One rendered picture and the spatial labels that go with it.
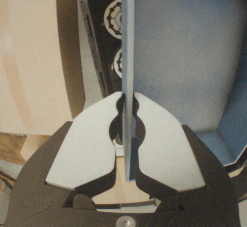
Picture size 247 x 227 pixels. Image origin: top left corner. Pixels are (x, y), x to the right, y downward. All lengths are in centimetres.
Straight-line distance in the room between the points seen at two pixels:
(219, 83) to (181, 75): 6
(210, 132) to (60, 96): 33
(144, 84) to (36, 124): 38
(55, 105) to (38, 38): 18
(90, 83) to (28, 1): 38
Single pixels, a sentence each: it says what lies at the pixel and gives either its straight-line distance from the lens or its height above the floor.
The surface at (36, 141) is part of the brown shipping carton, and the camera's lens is 75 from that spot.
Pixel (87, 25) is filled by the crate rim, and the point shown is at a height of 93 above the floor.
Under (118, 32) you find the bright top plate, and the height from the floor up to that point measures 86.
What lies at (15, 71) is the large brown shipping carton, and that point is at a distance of 43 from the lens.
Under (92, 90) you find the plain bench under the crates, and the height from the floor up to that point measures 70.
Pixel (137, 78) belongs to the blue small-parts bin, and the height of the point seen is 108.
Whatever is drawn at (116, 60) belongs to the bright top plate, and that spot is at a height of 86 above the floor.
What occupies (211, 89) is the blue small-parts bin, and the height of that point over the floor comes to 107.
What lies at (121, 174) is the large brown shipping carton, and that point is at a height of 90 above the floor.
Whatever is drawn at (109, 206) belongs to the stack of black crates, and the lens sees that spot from 205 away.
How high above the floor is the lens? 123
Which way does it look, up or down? 57 degrees down
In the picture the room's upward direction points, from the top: 175 degrees clockwise
